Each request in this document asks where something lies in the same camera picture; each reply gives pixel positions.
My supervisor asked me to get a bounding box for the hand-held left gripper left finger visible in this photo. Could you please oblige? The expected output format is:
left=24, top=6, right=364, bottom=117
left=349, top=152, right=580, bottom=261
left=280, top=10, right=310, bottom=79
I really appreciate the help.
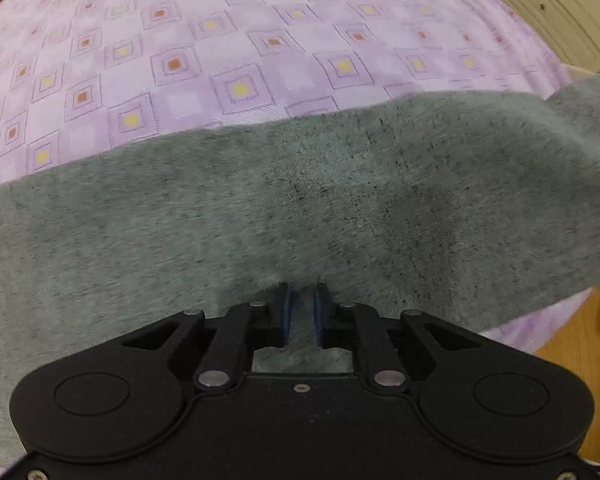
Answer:
left=121, top=282, right=293, bottom=390

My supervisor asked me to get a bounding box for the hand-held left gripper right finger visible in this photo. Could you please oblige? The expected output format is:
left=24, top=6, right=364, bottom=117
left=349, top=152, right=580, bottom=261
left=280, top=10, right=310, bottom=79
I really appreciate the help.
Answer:
left=312, top=282, right=483, bottom=388

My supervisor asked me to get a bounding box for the grey-green towel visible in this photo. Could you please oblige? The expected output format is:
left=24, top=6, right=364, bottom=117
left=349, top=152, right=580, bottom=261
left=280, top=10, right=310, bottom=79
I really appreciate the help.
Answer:
left=0, top=76, right=600, bottom=471

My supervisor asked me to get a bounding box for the purple patterned bed sheet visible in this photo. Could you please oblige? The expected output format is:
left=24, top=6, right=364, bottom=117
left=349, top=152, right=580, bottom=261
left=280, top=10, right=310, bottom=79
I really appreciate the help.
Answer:
left=0, top=0, right=598, bottom=356

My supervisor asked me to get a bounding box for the cream wardrobe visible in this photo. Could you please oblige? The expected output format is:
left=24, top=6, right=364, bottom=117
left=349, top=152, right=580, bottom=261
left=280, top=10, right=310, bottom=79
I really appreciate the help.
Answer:
left=480, top=0, right=600, bottom=76

